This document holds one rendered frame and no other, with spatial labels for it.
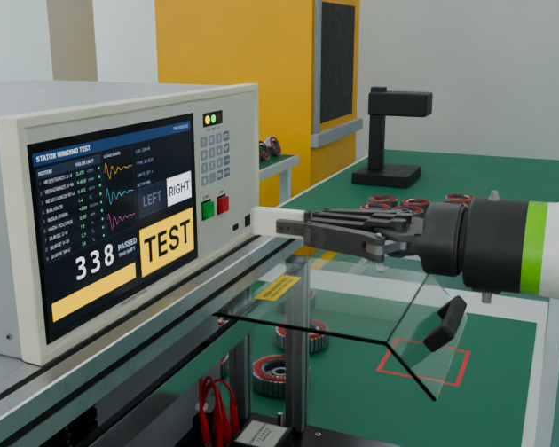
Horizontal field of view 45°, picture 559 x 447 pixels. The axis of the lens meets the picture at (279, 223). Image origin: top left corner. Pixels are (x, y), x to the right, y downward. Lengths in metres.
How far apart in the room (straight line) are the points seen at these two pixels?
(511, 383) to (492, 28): 4.66
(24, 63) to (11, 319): 4.15
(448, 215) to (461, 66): 5.19
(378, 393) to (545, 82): 4.71
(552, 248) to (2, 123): 0.48
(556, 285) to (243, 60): 3.82
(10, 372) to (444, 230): 0.41
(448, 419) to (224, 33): 3.53
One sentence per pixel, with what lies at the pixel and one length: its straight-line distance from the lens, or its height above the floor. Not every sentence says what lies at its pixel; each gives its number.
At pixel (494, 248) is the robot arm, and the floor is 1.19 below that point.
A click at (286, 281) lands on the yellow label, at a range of 0.90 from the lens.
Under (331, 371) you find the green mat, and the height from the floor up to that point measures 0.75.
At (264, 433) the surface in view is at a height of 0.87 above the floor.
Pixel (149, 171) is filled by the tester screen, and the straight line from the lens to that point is 0.69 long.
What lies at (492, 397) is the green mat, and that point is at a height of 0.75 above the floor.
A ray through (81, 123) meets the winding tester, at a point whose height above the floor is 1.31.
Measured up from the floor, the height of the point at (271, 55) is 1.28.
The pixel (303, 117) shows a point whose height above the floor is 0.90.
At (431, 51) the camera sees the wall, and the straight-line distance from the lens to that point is 5.89.
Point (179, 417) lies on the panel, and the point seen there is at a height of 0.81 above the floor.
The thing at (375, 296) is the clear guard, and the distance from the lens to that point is 0.86.
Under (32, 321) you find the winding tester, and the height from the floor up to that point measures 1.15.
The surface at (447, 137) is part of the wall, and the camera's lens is 5.92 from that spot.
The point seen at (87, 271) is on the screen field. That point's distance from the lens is 0.63.
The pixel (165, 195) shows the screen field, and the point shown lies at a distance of 0.72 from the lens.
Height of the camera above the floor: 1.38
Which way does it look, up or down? 15 degrees down
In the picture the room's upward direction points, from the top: straight up
